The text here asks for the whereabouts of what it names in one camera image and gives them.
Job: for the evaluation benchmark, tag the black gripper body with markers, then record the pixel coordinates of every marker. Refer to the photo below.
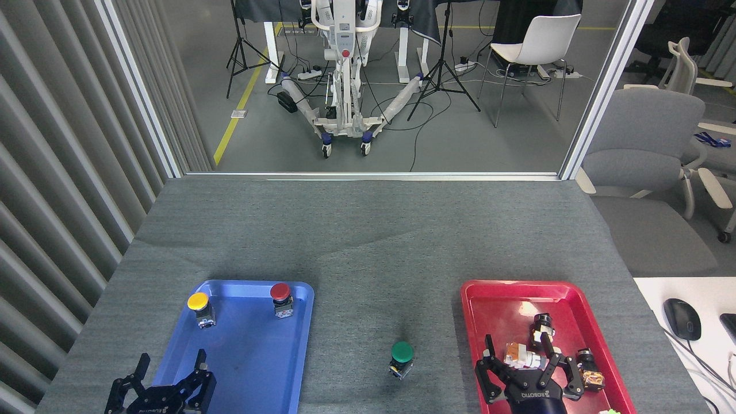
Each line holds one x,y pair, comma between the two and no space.
155,407
537,402

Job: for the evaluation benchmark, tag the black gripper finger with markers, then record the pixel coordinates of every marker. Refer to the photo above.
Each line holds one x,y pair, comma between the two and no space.
118,397
486,382
575,382
201,391

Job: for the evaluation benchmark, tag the green push button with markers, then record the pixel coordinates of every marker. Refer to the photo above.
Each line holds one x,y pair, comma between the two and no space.
402,351

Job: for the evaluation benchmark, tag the yellow push button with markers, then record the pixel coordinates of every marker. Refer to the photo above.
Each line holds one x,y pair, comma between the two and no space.
198,301

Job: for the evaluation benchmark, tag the red push button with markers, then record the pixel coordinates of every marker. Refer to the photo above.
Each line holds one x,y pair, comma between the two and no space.
280,291

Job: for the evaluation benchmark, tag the small green item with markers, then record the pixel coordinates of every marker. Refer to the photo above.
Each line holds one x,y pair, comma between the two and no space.
610,411

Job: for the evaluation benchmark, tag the blue plastic tray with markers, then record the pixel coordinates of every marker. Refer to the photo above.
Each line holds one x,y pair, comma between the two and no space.
253,356

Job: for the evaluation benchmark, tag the red plastic tray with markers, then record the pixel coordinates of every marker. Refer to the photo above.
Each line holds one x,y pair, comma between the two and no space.
500,310

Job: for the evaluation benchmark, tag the black computer mouse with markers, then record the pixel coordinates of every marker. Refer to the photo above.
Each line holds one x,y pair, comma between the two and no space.
682,319

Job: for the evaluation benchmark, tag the white desk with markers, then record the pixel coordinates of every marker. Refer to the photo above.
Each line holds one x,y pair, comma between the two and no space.
661,290

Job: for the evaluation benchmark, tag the black keyboard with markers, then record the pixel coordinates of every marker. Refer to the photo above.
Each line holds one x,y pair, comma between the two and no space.
729,328

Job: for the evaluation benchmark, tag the grey office chair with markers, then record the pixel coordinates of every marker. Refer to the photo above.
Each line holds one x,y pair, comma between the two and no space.
644,138

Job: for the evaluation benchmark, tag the silver floor plate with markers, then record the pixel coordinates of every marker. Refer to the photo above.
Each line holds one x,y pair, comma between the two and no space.
238,114

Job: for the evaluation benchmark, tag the black power adapter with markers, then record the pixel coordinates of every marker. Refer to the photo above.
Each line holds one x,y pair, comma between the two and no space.
286,102

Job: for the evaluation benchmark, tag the black tripod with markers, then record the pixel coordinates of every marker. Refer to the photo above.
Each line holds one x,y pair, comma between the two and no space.
237,52
441,72

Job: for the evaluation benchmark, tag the white power strip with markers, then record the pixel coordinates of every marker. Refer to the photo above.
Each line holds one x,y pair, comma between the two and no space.
309,73
464,66

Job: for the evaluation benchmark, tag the white table leg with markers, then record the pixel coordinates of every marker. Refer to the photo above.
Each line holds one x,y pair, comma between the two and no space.
404,54
271,52

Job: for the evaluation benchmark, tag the white plastic chair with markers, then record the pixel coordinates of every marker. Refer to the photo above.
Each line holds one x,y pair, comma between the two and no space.
543,37

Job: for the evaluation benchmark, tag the black table cloth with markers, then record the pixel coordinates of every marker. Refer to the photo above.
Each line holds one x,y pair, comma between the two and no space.
425,20

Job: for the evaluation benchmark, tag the white wheeled stand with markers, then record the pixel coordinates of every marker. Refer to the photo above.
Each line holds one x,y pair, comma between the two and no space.
345,34

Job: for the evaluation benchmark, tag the black switch with orange base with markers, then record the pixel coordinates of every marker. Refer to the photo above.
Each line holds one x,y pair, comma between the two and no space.
591,374

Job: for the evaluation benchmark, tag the white and orange switch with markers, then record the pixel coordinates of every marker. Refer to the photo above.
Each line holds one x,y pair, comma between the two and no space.
520,355

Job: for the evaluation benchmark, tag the black knob selector switch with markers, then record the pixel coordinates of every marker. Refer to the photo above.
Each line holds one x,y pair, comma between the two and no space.
543,322

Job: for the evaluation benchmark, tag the silver frame post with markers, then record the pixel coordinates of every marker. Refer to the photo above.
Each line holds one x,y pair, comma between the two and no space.
604,86
138,86

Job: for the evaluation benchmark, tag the white frame office chair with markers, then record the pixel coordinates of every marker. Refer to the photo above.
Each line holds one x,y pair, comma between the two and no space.
683,66

